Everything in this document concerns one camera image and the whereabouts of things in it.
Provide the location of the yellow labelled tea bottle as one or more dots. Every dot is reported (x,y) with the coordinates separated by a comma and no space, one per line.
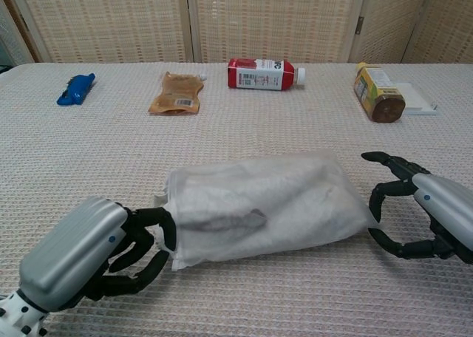
(377,93)

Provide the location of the woven folding screen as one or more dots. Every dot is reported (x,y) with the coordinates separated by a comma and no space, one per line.
(236,19)

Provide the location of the red labelled drink bottle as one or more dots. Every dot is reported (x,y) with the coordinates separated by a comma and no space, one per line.
(258,74)

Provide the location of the white flat box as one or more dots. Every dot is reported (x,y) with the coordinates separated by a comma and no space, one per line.
(417,98)

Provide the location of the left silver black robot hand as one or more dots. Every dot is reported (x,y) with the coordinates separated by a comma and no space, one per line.
(74,248)

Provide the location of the frosted plastic zip bag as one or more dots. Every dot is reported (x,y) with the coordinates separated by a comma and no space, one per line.
(281,211)

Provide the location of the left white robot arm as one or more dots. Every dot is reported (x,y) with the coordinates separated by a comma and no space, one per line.
(18,315)

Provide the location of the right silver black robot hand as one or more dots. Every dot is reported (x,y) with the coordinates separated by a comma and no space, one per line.
(443,204)

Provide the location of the brown spouted pouch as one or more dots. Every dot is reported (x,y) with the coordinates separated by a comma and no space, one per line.
(177,93)

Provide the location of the blue brush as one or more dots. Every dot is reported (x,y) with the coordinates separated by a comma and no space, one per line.
(75,89)

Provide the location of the pink woven tablecloth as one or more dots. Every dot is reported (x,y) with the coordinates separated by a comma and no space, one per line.
(236,130)

